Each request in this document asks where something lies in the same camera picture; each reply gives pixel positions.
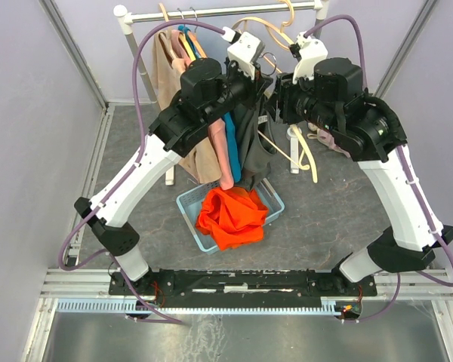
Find pink t shirt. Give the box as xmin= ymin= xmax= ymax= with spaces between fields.
xmin=163 ymin=29 xmax=233 ymax=189

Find beige t shirt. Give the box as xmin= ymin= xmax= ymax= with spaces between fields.
xmin=152 ymin=31 xmax=222 ymax=184

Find dark grey t shirt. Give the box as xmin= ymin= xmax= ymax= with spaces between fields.
xmin=232 ymin=104 xmax=277 ymax=191

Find yellow hanger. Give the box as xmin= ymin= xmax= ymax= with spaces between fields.
xmin=178 ymin=24 xmax=207 ymax=60

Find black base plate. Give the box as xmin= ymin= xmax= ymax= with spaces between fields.
xmin=109 ymin=256 xmax=378 ymax=307

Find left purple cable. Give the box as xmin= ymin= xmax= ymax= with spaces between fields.
xmin=58 ymin=20 xmax=235 ymax=325

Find mauve clothes pile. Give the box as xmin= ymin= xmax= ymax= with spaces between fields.
xmin=316 ymin=129 xmax=350 ymax=158

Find beige plastic hanger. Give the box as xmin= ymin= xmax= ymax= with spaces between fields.
xmin=232 ymin=0 xmax=295 ymax=51

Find beige hanger of beige shirt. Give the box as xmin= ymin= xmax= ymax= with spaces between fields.
xmin=158 ymin=2 xmax=172 ymax=38

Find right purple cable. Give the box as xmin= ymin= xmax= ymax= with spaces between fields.
xmin=304 ymin=14 xmax=453 ymax=324

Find cream garment on floor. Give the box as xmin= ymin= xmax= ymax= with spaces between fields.
xmin=307 ymin=122 xmax=324 ymax=142

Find light blue cable duct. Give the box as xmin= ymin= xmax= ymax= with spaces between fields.
xmin=56 ymin=298 xmax=341 ymax=317

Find white hanger of grey shirt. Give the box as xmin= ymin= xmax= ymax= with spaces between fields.
xmin=258 ymin=51 xmax=320 ymax=185

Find orange t shirt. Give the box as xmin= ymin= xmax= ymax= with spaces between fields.
xmin=196 ymin=186 xmax=268 ymax=251

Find purple cable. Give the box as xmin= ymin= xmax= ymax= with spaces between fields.
xmin=58 ymin=20 xmax=235 ymax=325
xmin=304 ymin=14 xmax=453 ymax=324

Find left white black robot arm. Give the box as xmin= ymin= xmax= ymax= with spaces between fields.
xmin=74 ymin=58 xmax=273 ymax=294

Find light blue plastic basket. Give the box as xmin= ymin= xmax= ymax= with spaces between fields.
xmin=176 ymin=179 xmax=285 ymax=254

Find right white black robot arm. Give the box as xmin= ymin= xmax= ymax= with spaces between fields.
xmin=270 ymin=57 xmax=453 ymax=295

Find metal clothes rack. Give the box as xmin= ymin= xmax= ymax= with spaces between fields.
xmin=112 ymin=0 xmax=330 ymax=186

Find blue t shirt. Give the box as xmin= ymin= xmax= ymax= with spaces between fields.
xmin=177 ymin=24 xmax=243 ymax=182

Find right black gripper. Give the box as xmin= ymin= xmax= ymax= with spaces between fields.
xmin=263 ymin=68 xmax=341 ymax=137

